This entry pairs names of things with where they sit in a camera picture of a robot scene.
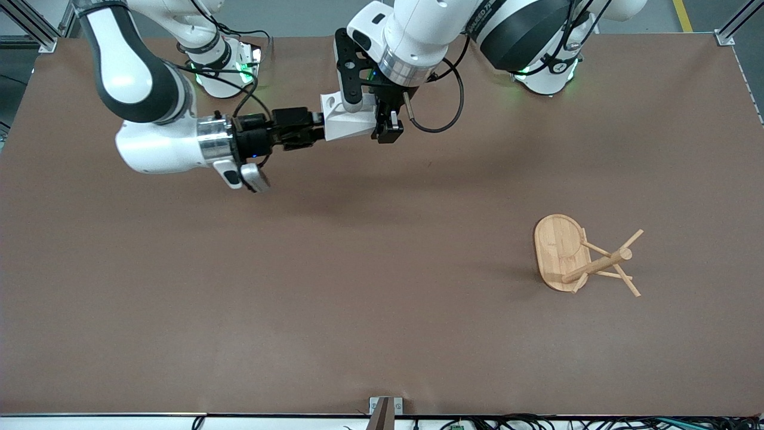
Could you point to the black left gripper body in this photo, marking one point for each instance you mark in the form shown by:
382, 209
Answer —
389, 106

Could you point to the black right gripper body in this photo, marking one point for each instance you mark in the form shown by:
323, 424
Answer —
255, 141

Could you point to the white faceted cup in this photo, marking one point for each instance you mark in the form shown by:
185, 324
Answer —
349, 119

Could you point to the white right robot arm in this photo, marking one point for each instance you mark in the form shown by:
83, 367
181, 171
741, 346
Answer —
131, 65

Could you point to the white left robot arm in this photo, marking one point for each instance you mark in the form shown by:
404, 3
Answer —
525, 30

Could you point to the wooden cup rack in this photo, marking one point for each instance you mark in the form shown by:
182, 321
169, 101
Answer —
558, 251

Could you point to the brown table cover sheet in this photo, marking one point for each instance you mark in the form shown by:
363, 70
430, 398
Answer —
370, 298

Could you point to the aluminium frame post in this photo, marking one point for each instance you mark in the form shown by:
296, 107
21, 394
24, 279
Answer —
731, 24
36, 24

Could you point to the metal bracket with post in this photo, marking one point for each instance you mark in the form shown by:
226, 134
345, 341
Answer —
382, 412

